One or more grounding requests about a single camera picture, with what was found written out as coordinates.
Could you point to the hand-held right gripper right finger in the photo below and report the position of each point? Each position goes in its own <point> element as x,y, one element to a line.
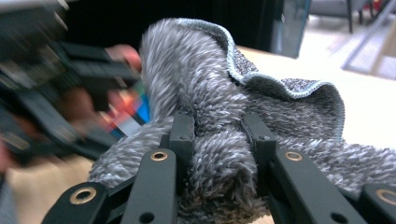
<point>260,137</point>

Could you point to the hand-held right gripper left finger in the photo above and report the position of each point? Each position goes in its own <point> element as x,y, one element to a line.
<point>182,133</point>

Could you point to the grey fluffy cloth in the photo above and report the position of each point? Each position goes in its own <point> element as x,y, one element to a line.
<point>224,124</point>

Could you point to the multicoloured puzzle cube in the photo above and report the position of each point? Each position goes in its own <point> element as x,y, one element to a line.
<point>132,115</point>

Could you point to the dark curtain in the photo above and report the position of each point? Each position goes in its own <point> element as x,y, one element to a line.
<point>155,18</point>

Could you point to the grey slanted metal bar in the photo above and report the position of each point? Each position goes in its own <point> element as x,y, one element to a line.
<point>370,34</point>

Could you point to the grey metal post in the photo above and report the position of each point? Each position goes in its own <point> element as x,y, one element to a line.
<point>289,28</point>

